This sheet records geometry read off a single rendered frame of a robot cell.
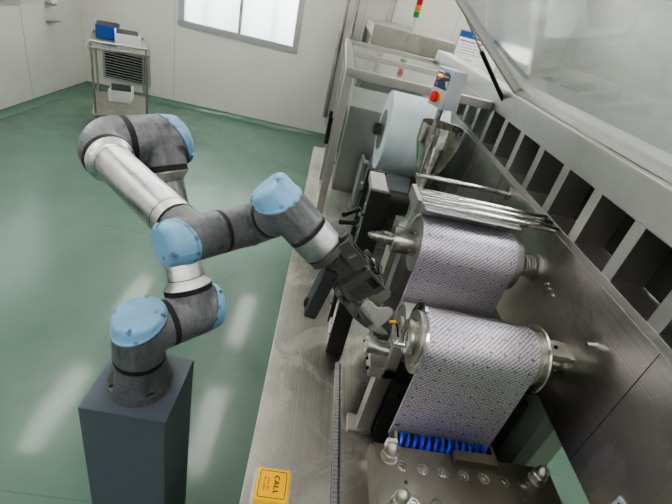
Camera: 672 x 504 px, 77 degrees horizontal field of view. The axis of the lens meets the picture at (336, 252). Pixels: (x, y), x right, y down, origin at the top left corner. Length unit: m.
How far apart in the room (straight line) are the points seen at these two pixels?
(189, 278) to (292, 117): 5.43
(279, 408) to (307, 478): 0.19
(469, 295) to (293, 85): 5.44
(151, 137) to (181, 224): 0.37
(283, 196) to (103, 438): 0.80
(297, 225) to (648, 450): 0.66
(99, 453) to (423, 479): 0.79
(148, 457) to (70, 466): 0.95
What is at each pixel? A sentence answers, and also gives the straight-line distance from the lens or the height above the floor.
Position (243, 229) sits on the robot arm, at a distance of 0.74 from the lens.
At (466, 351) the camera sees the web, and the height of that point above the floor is 1.28.
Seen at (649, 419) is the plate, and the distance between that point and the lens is 0.89.
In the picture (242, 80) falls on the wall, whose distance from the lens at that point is 6.40.
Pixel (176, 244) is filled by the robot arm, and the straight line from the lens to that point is 0.68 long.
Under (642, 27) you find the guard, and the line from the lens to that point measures 0.73.
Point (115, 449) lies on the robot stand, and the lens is 1.27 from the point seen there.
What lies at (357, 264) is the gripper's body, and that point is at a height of 1.42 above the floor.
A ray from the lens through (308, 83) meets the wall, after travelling 6.27.
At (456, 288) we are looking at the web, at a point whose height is 1.28.
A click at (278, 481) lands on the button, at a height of 0.92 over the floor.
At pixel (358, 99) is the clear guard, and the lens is 1.67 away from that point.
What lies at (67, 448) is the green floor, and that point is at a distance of 2.23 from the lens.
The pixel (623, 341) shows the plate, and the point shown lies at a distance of 0.93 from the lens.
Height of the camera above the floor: 1.81
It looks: 31 degrees down
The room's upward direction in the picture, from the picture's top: 14 degrees clockwise
